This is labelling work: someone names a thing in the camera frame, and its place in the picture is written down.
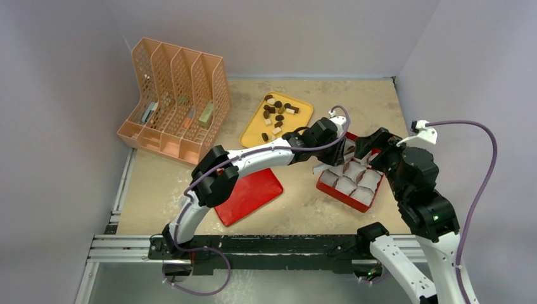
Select metal serving tongs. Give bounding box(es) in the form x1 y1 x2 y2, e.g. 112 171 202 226
312 163 334 175

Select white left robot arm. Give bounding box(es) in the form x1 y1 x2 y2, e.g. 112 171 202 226
162 116 350 259

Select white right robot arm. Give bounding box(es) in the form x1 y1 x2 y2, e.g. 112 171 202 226
355 127 478 303

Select red chocolate box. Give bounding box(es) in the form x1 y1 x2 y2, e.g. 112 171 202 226
316 132 384 213

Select yellow plastic tray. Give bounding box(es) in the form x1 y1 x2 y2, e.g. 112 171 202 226
239 91 314 148

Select red box lid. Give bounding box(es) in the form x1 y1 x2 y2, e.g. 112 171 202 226
215 168 284 227

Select orange plastic file organizer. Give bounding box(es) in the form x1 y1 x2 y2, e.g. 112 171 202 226
117 37 231 165

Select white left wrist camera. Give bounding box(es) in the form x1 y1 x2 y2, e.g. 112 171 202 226
329 105 350 135

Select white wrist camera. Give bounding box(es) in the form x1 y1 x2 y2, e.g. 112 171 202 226
329 105 350 135
396 120 438 149

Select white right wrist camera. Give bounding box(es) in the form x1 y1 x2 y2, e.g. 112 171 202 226
396 120 438 149

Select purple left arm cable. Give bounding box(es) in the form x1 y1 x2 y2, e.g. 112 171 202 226
161 104 351 296

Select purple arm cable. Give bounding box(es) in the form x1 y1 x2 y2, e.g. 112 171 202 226
426 120 499 304
161 104 351 296

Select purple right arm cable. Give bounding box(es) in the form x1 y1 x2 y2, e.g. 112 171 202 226
426 120 499 304

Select black aluminium base frame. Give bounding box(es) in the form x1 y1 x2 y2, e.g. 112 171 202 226
85 234 424 278

